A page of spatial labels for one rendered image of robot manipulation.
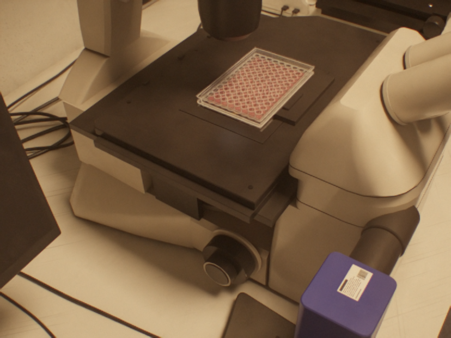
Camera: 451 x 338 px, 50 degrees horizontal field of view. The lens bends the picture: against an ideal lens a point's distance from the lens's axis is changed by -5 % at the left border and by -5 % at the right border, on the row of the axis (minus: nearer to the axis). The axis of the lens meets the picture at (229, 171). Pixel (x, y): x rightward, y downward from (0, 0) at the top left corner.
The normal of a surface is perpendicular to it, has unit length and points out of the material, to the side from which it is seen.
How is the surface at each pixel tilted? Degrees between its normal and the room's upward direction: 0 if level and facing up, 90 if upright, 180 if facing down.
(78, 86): 38
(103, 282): 0
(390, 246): 34
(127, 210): 49
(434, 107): 103
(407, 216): 26
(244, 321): 4
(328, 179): 90
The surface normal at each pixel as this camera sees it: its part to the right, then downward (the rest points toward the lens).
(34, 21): 0.83, 0.37
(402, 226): 0.44, -0.39
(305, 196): -0.55, 0.59
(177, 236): -0.26, 0.68
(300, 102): -0.02, -0.72
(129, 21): 0.81, 0.54
